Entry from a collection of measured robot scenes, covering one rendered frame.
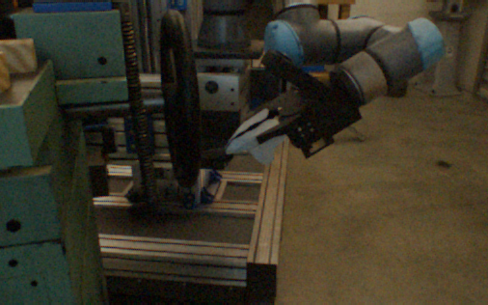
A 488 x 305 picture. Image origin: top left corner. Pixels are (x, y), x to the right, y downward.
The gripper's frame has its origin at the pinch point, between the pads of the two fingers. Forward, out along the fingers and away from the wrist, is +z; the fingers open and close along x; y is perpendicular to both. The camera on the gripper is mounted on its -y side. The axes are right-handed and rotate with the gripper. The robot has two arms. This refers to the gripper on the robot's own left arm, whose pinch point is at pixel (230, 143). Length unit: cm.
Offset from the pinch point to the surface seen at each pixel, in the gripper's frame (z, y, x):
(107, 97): 11.3, -14.9, 2.6
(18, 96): 14.6, -24.2, -14.8
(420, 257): -39, 113, 50
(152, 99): 7.1, -8.8, 9.6
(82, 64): 11.9, -20.0, 5.0
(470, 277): -48, 117, 35
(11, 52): 16.0, -26.7, -3.3
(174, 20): -2.1, -18.3, 6.9
